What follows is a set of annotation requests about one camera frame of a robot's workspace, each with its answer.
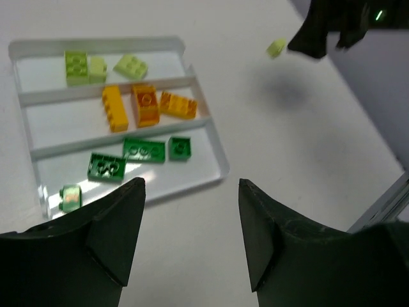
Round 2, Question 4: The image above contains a green lego with orange print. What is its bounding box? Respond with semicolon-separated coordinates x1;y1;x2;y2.
58;185;82;213

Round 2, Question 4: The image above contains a lime green lego brick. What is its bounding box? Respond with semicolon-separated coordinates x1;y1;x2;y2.
65;51;89;86

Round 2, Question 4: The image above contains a dark green small lego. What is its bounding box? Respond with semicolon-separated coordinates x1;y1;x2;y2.
168;136;191;161

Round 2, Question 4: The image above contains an orange tall lego brick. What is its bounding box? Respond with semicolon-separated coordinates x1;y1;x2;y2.
131;84;160;128

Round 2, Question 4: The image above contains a pale green square lego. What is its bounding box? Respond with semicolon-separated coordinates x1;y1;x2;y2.
89;56;107;84

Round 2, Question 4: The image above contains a yellow orange long lego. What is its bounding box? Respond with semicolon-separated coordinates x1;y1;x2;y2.
102;85;129;133

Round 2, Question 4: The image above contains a dark green long lego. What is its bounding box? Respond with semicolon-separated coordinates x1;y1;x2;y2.
123;138;166;163

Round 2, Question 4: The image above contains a white divided sorting tray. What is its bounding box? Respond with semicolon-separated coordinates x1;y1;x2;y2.
8;36;230;219

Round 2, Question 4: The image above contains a dark green lego brick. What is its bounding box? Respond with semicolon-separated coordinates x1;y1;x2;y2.
87;152;127;183

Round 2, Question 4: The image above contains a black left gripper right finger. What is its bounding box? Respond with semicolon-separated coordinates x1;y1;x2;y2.
238;179;408;306

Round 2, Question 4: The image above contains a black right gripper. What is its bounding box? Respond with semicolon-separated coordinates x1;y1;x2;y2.
287;1;408;59

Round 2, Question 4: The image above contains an aluminium table rail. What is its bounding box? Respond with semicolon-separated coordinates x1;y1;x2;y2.
348;173;408;233

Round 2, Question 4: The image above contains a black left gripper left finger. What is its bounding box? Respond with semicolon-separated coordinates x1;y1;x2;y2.
1;177;146;306

